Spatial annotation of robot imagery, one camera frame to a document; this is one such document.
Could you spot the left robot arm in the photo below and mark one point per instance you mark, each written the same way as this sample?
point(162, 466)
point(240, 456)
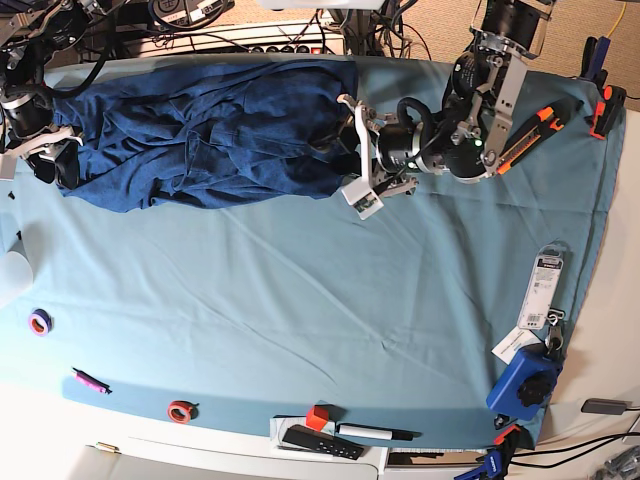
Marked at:
point(468, 137)

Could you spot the blue box with knob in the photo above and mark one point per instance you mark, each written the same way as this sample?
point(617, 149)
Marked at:
point(525, 385)

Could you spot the pink pen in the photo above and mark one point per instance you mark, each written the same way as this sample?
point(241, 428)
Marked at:
point(91, 382)

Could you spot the white blister pack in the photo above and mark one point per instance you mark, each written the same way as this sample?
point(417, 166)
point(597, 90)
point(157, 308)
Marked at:
point(541, 288)

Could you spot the orange black utility clamp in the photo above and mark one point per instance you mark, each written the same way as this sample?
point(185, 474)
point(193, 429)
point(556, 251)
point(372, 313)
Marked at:
point(541, 126)

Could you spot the white paper card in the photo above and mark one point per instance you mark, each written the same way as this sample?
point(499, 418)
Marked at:
point(515, 340)

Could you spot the light blue table cloth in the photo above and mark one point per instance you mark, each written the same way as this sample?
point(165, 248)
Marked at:
point(266, 309)

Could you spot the red tape roll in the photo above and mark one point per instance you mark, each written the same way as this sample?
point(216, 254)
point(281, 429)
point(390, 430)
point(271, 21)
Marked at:
point(182, 412)

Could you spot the black remote control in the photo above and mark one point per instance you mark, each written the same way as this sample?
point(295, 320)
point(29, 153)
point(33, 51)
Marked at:
point(306, 438)

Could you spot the purple tape roll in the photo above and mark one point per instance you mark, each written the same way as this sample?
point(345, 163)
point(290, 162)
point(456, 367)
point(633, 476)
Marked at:
point(40, 322)

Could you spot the metal keys carabiner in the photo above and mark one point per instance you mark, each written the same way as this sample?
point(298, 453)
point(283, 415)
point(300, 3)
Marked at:
point(554, 340)

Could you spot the blue orange clamp bottom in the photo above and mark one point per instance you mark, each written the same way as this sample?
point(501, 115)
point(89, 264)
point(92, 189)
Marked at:
point(494, 465)

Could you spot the power strip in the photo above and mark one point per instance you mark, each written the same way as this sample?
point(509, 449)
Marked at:
point(331, 48)

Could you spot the orange red cube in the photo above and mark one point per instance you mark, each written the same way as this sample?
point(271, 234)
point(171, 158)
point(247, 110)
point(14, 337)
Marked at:
point(317, 418)

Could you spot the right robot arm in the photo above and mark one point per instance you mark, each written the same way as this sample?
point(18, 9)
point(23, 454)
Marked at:
point(29, 39)

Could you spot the grey adapter box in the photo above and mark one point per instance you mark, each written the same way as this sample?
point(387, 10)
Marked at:
point(604, 407)

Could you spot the dark blue t-shirt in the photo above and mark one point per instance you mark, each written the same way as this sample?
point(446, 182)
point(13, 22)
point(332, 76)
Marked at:
point(209, 136)

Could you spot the white black marker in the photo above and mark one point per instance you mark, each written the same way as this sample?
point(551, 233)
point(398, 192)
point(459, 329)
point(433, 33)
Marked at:
point(374, 432)

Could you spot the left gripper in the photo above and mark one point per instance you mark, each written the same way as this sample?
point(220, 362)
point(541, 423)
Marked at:
point(388, 150)

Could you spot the white paper roll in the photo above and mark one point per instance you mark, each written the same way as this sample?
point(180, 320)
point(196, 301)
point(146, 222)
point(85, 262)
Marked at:
point(16, 275)

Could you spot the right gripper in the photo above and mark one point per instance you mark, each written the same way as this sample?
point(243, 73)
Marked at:
point(52, 156)

